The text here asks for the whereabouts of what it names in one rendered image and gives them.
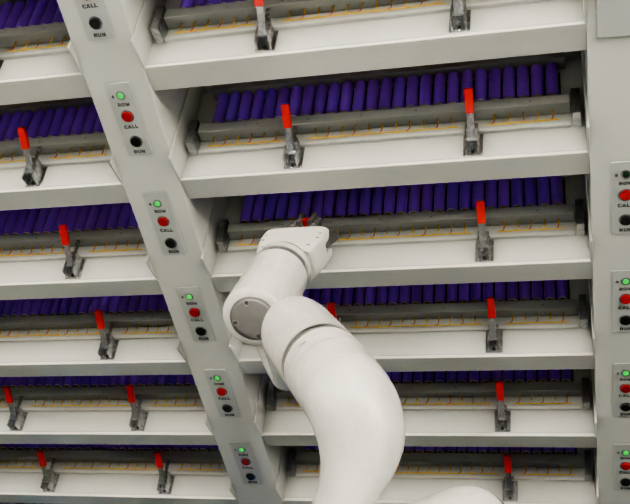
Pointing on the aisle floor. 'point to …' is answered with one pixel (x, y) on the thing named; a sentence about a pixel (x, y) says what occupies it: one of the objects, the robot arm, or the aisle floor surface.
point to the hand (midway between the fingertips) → (307, 225)
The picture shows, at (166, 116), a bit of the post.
